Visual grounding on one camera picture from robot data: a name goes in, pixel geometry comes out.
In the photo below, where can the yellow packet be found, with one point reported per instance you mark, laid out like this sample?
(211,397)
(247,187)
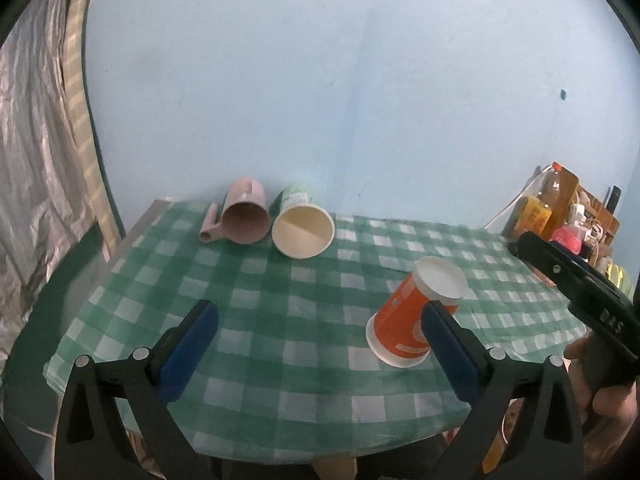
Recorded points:
(532,215)

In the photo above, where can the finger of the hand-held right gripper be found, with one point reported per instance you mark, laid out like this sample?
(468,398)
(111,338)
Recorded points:
(545,257)

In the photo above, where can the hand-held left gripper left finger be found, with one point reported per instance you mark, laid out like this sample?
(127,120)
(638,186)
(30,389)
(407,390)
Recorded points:
(187,347)

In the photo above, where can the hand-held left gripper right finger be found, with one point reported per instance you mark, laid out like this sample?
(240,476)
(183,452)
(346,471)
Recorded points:
(450,350)

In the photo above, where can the pink plastic mug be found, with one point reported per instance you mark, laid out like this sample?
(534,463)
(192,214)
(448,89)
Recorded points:
(244,220)

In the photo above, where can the orange-capped drink bottle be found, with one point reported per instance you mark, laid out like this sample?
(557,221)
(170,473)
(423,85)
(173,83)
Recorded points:
(551,187)

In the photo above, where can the green paper cup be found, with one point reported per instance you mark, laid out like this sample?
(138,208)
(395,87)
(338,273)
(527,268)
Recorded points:
(302,232)

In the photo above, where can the green checked tablecloth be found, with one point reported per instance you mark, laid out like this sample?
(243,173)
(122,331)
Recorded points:
(300,320)

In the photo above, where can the pink container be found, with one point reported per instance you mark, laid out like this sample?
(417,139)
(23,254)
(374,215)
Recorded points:
(567,239)

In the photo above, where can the silver curtain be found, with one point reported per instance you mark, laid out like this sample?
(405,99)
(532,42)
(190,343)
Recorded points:
(30,160)

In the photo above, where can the cardboard box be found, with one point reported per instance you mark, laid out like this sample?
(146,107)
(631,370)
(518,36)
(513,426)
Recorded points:
(335,470)

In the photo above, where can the person's right hand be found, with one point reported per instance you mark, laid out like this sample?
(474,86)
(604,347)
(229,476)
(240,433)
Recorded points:
(612,407)

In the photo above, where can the wooden desk rack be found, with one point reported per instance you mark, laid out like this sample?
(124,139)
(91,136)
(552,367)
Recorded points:
(597,210)

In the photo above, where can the yellow-green packet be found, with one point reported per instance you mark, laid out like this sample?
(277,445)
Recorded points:
(617,275)

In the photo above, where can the orange paper cup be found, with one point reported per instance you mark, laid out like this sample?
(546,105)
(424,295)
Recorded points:
(400,317)

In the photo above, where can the striped curtain edge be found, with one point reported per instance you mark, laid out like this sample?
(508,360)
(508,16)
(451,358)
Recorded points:
(82,120)

